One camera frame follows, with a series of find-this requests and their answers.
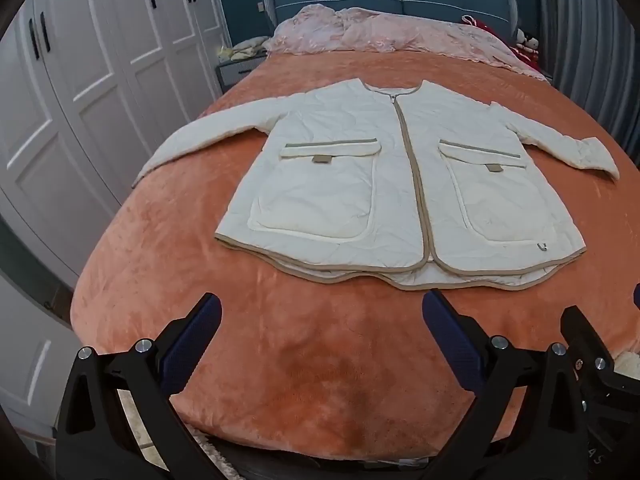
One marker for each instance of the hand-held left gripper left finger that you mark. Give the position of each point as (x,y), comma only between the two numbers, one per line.
(192,345)

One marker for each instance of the white wardrobe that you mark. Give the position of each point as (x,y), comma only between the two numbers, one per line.
(85,95)

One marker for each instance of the red printed cloth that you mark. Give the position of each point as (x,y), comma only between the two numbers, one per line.
(477,24)

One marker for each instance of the orange plush blanket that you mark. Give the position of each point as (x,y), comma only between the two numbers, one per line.
(300,360)

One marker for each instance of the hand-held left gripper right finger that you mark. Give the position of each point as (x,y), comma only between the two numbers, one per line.
(450,340)

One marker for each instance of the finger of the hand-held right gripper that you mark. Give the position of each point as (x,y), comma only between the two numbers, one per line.
(637,297)
(582,337)

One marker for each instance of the yellow cloth pile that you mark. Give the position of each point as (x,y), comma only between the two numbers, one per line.
(242,50)

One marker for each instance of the cream quilted jacket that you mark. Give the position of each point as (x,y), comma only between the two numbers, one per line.
(350,180)

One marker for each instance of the grey nightstand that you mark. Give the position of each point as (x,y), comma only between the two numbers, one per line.
(235,72)

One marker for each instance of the grey-blue curtain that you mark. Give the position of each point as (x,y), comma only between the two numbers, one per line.
(585,35)

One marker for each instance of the pink quilt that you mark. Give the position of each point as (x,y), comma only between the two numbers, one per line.
(380,32)

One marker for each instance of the white fluffy rug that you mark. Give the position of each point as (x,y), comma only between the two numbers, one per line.
(212,455)

